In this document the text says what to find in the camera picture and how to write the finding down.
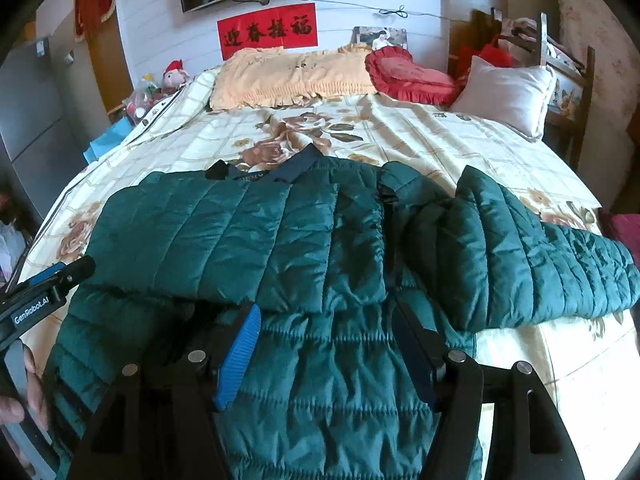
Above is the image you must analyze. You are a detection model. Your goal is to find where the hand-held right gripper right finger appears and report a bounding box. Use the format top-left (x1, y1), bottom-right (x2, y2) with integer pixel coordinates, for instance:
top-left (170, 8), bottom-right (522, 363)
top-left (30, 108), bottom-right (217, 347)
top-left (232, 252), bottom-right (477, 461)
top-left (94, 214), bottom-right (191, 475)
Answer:
top-left (392, 301), bottom-right (586, 480)

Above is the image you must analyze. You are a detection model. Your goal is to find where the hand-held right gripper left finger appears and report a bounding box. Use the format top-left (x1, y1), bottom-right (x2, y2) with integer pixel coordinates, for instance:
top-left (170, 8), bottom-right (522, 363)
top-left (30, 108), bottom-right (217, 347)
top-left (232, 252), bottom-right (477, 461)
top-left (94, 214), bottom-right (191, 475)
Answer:
top-left (70, 302), bottom-right (263, 480)

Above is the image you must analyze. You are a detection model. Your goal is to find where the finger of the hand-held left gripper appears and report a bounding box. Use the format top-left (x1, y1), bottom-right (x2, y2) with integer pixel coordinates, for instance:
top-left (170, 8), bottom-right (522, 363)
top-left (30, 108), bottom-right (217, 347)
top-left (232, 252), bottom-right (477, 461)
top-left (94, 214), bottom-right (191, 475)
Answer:
top-left (47, 255), bottom-right (97, 294)
top-left (5, 262), bottom-right (68, 293)

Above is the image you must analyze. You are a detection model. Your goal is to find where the green quilted puffer jacket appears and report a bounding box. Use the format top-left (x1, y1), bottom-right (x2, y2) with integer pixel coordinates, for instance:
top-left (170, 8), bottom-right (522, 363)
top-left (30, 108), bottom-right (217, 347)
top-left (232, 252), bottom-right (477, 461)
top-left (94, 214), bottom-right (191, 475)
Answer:
top-left (42, 142), bottom-right (640, 480)

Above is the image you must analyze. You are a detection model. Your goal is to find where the person's left hand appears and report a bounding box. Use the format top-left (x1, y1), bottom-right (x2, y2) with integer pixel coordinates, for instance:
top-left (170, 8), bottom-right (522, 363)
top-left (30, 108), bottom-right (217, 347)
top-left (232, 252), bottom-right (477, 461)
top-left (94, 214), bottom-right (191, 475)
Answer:
top-left (0, 345), bottom-right (52, 431)

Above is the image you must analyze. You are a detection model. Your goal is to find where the white plastic bag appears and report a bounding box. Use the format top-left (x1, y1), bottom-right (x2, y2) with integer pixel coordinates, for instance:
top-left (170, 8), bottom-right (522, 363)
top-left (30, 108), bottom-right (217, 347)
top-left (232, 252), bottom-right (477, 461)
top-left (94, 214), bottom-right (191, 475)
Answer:
top-left (0, 220), bottom-right (26, 286)

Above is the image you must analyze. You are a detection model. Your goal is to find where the light blue paper bag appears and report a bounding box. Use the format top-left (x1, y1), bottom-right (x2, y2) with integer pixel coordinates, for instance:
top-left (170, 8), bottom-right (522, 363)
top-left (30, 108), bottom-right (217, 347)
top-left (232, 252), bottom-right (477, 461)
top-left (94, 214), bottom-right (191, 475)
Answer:
top-left (82, 117), bottom-right (133, 163)

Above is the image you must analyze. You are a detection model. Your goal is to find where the grey refrigerator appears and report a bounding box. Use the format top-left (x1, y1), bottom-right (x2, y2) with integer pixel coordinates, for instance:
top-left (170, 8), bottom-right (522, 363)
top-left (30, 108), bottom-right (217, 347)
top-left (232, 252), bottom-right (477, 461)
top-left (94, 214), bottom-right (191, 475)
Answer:
top-left (0, 37), bottom-right (88, 211)

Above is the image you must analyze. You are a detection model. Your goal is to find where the pile of toys and bottles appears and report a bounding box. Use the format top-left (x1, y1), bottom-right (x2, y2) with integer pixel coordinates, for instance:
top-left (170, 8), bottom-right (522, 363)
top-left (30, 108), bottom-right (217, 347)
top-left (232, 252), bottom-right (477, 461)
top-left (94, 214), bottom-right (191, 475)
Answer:
top-left (122, 75), bottom-right (166, 123)

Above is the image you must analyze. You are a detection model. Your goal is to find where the brown wooden door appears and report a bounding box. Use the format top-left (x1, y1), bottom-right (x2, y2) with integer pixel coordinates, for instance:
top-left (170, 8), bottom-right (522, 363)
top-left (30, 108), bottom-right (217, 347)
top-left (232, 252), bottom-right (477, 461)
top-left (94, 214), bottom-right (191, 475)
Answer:
top-left (90, 7), bottom-right (135, 113)

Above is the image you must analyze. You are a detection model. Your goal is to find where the plush toy with red hat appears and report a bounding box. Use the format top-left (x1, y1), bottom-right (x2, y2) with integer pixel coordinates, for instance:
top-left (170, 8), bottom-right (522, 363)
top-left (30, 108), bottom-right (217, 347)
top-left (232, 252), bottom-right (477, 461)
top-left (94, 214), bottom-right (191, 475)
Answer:
top-left (161, 60), bottom-right (193, 93)

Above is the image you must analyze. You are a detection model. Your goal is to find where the floral bed quilt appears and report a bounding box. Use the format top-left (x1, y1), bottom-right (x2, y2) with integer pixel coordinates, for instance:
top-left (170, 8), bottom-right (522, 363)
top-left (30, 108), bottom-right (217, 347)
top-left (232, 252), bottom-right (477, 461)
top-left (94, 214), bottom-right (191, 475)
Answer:
top-left (20, 67), bottom-right (640, 480)

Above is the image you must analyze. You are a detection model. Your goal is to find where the maroon cloth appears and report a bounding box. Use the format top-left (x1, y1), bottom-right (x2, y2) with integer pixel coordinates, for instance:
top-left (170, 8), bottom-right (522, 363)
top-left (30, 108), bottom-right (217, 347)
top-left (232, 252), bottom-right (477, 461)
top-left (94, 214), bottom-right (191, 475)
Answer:
top-left (600, 207), bottom-right (640, 253)

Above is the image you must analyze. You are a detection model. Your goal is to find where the red hanging pennant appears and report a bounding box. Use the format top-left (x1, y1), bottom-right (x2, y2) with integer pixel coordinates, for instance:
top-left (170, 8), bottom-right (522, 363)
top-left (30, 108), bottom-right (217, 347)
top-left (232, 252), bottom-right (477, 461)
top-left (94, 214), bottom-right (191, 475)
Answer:
top-left (75, 0), bottom-right (118, 41)

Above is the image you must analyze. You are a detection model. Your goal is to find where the white square pillow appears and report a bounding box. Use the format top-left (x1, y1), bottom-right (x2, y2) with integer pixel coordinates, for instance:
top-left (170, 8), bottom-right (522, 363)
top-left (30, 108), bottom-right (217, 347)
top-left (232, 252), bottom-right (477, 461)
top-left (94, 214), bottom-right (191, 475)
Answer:
top-left (447, 55), bottom-right (557, 142)

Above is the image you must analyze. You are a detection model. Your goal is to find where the red heart-shaped pillow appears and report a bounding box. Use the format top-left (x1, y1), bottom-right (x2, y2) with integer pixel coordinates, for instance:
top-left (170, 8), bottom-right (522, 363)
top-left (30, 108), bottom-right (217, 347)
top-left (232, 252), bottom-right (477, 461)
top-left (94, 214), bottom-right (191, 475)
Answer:
top-left (364, 46), bottom-right (463, 108)

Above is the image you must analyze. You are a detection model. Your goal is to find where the yellow frilled pillow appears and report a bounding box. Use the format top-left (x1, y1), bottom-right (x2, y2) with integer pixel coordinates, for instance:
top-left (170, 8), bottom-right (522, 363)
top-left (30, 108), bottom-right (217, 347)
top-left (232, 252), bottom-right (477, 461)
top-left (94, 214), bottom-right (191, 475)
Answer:
top-left (209, 45), bottom-right (378, 110)

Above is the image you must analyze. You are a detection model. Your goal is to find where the red bag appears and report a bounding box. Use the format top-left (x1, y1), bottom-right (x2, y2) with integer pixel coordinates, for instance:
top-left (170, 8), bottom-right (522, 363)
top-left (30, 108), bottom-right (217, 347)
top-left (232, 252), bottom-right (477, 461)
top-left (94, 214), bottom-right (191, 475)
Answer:
top-left (477, 35), bottom-right (516, 68)

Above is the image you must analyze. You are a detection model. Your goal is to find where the dark wooden chair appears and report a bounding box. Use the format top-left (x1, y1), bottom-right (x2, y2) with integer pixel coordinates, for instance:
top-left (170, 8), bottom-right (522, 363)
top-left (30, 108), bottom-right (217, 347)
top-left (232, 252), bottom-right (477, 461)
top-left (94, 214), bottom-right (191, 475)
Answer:
top-left (447, 7), bottom-right (596, 171)

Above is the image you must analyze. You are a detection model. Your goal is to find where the framed photo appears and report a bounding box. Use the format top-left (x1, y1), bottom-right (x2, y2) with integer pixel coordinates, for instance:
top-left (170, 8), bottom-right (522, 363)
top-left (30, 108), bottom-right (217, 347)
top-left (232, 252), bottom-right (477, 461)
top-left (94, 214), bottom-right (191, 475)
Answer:
top-left (352, 26), bottom-right (408, 52)

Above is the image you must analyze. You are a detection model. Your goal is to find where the floral curtain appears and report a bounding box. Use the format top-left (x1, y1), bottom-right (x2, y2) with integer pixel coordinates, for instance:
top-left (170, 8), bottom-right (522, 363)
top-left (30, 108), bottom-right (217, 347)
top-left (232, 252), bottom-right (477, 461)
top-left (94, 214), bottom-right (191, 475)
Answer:
top-left (555, 0), bottom-right (640, 111)

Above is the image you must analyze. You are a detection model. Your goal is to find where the red wall banner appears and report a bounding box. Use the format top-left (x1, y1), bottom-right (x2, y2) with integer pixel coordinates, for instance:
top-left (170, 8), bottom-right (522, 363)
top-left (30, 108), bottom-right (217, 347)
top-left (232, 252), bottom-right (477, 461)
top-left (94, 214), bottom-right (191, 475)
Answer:
top-left (217, 2), bottom-right (318, 60)

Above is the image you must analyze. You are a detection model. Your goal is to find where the black wall cable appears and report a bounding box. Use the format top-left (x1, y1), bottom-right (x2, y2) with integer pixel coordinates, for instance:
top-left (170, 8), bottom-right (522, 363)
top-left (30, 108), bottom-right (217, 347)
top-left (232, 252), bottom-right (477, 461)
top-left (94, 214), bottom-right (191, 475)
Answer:
top-left (370, 5), bottom-right (451, 22)

